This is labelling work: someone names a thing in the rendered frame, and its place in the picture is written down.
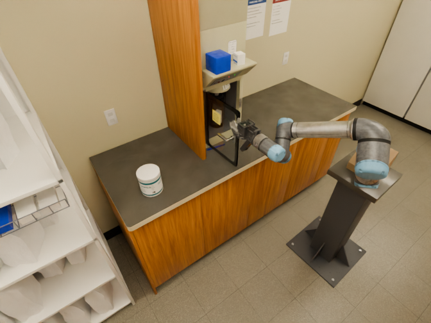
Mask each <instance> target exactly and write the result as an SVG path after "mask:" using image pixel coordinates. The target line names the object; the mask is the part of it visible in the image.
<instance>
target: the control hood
mask: <svg viewBox="0 0 431 323"><path fill-rule="evenodd" d="M256 65H257V62H254V61H253V60H250V59H248V58H246V57H245V64H244V65H238V66H237V65H236V64H234V63H233V61H231V70H230V71H228V72H224V73H222V74H218V75H215V74H214V73H212V72H210V71H209V70H206V69H204V70H202V81H203V88H206V87H210V86H211V84H212V83H213V82H214V81H215V80H217V79H220V78H223V77H226V76H229V75H232V74H235V73H238V72H241V73H240V74H239V75H238V76H236V77H239V76H242V75H244V74H247V73H248V72H249V71H250V70H251V69H252V68H254V67H255V66H256Z"/></svg>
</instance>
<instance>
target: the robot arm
mask: <svg viewBox="0 0 431 323"><path fill-rule="evenodd" d="M250 121H252V120H250V119H248V120H247V119H246V120H244V121H242V122H241V119H240V118H237V121H236V122H235V121H234V120H232V122H230V127H231V130H232V133H233V134H234V135H235V136H236V137H237V138H240V139H241V140H246V141H245V143H243V144H242V146H241V147H240V150H241V151H242V152H243V151H246V150H248V148H249V147H250V146H251V145H253V146H254V147H255V148H257V149H258V150H259V151H260V152H261V153H263V154H264V155H266V156H267V157H268V158H269V159H270V160H272V161H274V162H276V163H277V162H278V163H288V162H289V161H290V160H291V157H292V155H291V152H290V151H289V148H290V143H291V138H350V139H352V140H358V144H357V149H356V152H357V155H356V161H355V180H354V185H355V186H359V187H364V188H378V186H379V179H385V178H386V177H387V175H388V172H389V157H390V148H391V135H390V133H389V131H388V130H387V129H386V128H385V127H384V126H383V125H382V124H380V123H379V122H376V121H374V120H371V119H365V118H354V119H352V120H346V121H324V122H293V120H292V119H290V118H281V119H279V120H278V125H277V127H276V138H275V142H274V141H272V140H271V139H270V138H268V137H266V136H265V135H264V134H262V133H261V129H259V128H258V127H256V126H255V122H253V121H252V123H251V122H250Z"/></svg>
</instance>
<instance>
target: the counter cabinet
mask: <svg viewBox="0 0 431 323"><path fill-rule="evenodd" d="M340 140H341V138H303V139H301V140H299V141H298V142H296V143H294V144H292V145H290V148H289V151H290V152H291V155H292V157H291V160H290V161H289V162H288V163H278V162H277V163H276V162H274V161H272V160H270V159H269V158H266V159H265V160H262V161H261V162H259V163H257V164H255V165H254V166H252V167H250V168H248V169H246V170H244V171H242V172H241V173H239V174H237V175H235V176H234V177H232V178H230V179H227V180H226V181H224V182H222V183H220V184H218V185H217V186H215V187H213V188H211V189H210V190H207V191H206V192H204V193H202V194H200V195H198V196H197V197H195V198H193V199H191V200H189V201H187V202H186V203H183V204H182V205H180V206H178V207H176V208H175V209H173V210H171V211H169V212H167V213H165V214H163V215H161V216H160V217H158V218H156V219H154V220H152V221H151V222H148V223H147V224H145V225H143V226H141V227H139V228H138V229H136V230H134V231H128V229H127V227H126V226H125V224H124V222H123V220H122V218H121V216H120V215H119V212H118V211H117V209H116V207H115V205H114V204H113V202H112V200H111V198H110V196H109V195H108V192H107V191H106V189H105V187H104V185H103V184H102V182H101V180H100V178H99V176H98V174H97V172H96V171H95V172H96V175H97V177H98V179H99V182H100V183H101V186H102V188H103V190H104V192H105V195H106V197H107V199H108V202H109V203H110V206H111V207H112V210H113V212H114V214H115V217H116V219H117V221H118V223H119V225H120V227H121V230H122V232H123V234H124V236H125V238H126V240H127V242H128V244H129V245H130V247H131V249H132V251H133V253H134V255H135V257H136V259H137V261H138V263H139V265H140V267H141V269H142V270H143V272H144V274H145V276H146V278H147V280H148V282H149V284H150V285H151V287H152V289H153V291H154V293H155V295H156V294H157V291H156V287H158V286H159V285H161V284H162V283H164V282H165V281H167V280H168V279H170V278H171V277H173V276H174V275H176V274H177V273H179V272H180V271H182V270H183V269H185V268H186V267H188V266H189V265H191V264H192V263H194V262H195V261H197V260H198V259H200V258H201V257H203V256H204V255H206V254H207V253H209V252H210V251H212V250H213V249H215V248H216V247H218V246H219V245H221V244H222V243H224V242H225V241H227V240H228V239H230V238H231V237H233V236H234V235H236V234H237V233H239V232H240V231H242V230H243V229H245V228H246V227H248V226H249V225H251V224H252V223H254V222H255V221H257V220H258V219H260V218H261V217H263V216H264V215H266V214H267V213H269V212H270V211H272V210H273V209H275V208H276V207H278V206H279V205H281V204H282V203H284V202H285V201H287V200H288V199H290V198H291V197H293V196H294V195H296V194H297V193H299V192H300V191H302V190H303V189H305V188H307V187H308V186H309V185H311V184H313V183H314V182H315V181H317V180H318V179H320V178H322V177H323V176H325V175H326V174H327V171H328V169H329V168H330V166H331V163H332V160H333V158H334V155H335V152H336V150H337V147H338V145H339V142H340ZM93 168H94V167H93ZM94 170H95V169H94Z"/></svg>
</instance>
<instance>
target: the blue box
mask: <svg viewBox="0 0 431 323"><path fill-rule="evenodd" d="M205 56H206V70H209V71H210V72H212V73H214V74H215V75H218V74H222V73H224V72H228V71H230V70H231V54H229V53H227V52H225V51H223V50H221V49H218V50H216V51H211V52H209V53H205Z"/></svg>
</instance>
